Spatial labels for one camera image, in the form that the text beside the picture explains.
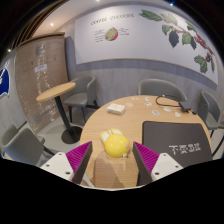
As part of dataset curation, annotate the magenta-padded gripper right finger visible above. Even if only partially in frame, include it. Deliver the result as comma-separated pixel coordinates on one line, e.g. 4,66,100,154
132,141,185,187

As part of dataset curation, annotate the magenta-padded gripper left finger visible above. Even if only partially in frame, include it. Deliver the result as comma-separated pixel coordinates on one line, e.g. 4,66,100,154
39,140,94,185

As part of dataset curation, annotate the yellow computer mouse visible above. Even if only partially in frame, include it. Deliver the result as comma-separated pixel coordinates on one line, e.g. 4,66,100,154
99,128,132,159

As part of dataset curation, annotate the dark grey mouse pad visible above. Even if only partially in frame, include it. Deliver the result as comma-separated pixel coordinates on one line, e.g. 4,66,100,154
142,120,213,168

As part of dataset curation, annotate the small white box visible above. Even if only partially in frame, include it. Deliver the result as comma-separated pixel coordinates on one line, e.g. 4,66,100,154
106,103,127,115

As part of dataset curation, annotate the black hub box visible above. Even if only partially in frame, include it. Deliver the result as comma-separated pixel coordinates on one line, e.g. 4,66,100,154
178,100,194,112

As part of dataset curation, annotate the round wooden high table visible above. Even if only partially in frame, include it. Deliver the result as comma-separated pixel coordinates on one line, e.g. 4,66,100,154
35,82,84,145

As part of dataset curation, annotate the black cable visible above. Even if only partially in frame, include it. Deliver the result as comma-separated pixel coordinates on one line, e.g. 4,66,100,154
155,94,183,109

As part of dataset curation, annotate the brown wall panel with label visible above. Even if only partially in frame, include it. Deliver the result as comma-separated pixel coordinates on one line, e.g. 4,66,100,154
14,34,69,133

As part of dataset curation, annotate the white wall mural with leaves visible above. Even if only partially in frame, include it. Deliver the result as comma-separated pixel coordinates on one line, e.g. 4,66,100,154
73,3,219,84

